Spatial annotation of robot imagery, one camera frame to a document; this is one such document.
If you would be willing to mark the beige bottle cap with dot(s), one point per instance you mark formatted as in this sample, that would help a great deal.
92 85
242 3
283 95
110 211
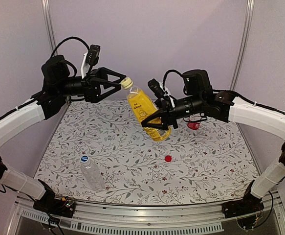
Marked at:
126 83

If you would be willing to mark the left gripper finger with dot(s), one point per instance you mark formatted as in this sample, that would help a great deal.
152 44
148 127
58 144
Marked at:
107 72
103 90

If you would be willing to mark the clear bottle blue cap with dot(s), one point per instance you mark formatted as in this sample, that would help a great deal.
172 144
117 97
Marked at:
92 174

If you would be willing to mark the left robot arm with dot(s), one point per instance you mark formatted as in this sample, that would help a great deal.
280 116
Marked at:
60 82

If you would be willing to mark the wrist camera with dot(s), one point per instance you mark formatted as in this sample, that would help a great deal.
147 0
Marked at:
90 59
161 93

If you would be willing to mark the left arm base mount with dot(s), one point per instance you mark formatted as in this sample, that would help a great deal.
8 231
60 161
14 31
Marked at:
49 204

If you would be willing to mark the yellow juice bottle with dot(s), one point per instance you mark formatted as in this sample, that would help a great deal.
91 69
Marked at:
142 107

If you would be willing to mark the front aluminium rail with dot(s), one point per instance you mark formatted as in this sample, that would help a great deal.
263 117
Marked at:
91 218

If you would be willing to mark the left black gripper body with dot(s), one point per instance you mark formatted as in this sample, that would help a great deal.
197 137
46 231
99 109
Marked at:
86 84

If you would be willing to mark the left aluminium frame post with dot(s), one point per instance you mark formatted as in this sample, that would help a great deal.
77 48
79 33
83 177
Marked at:
48 23

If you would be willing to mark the red bottle cap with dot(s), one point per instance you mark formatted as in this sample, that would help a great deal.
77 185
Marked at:
168 158

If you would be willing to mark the floral table mat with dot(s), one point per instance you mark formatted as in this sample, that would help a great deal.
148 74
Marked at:
209 164

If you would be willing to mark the aluminium frame post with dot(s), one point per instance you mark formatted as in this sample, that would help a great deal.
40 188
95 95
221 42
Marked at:
243 44
48 23

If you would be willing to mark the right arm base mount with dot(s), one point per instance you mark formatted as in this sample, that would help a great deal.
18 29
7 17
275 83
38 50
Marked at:
248 204

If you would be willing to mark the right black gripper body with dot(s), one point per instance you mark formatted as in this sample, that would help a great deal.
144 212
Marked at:
169 113

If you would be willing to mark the clear bottle red label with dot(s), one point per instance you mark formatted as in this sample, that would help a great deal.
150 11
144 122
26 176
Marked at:
193 122

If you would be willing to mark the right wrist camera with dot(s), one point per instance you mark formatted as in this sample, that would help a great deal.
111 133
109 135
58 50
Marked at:
161 93

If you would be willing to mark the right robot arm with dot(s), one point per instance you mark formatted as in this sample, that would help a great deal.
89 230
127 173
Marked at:
226 106

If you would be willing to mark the right aluminium frame post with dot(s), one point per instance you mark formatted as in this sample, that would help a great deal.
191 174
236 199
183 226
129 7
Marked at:
243 44

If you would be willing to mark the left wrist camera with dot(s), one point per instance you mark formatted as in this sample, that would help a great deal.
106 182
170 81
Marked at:
90 59

